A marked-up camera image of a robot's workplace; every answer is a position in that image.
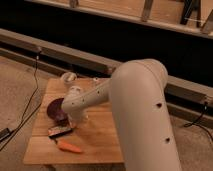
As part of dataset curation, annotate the black cable left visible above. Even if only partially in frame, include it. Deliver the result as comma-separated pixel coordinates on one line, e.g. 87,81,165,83
0,49,43,152

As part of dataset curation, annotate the orange carrot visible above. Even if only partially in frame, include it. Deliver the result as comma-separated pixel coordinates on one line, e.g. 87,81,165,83
57,141,82,153

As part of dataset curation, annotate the black box on floor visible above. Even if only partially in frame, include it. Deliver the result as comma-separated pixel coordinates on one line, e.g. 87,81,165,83
0,128,11,142

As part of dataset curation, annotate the dark purple bowl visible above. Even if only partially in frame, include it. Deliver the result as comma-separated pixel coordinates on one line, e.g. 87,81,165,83
47,98,68,122

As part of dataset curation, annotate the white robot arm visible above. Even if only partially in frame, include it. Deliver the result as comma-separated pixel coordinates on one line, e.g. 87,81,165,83
62,59,182,171

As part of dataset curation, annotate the black cable right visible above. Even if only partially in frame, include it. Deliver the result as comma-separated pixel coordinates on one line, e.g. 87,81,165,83
182,101,213,141

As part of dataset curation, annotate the wooden table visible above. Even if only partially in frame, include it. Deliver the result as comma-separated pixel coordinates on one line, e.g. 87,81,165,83
23,79,123,165

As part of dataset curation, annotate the black cable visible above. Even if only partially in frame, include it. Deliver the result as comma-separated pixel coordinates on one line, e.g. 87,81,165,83
0,49,43,152
182,101,213,141

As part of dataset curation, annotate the metal rail beam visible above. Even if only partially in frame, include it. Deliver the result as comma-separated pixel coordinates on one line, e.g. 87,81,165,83
0,28,213,107

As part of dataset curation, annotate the white cup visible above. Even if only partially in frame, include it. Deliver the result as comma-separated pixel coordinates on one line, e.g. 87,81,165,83
61,72,77,84

